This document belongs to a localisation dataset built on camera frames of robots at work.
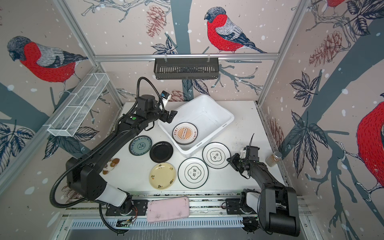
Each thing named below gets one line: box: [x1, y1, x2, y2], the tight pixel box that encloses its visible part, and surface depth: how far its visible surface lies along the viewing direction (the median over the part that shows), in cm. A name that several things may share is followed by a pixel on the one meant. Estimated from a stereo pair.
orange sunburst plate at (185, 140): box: [172, 135, 198, 146], surface depth 100 cm
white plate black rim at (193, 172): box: [177, 157, 209, 189], surface depth 87 cm
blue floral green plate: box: [129, 135, 153, 156], surface depth 97 cm
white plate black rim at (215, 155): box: [202, 142, 232, 169], surface depth 94 cm
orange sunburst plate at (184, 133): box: [172, 122, 199, 145], surface depth 103 cm
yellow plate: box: [149, 162, 176, 190], surface depth 87 cm
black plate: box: [149, 141, 174, 163], surface depth 94 cm
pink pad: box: [147, 196, 190, 223], surface depth 73 cm
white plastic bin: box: [158, 94, 235, 158], surface depth 105 cm
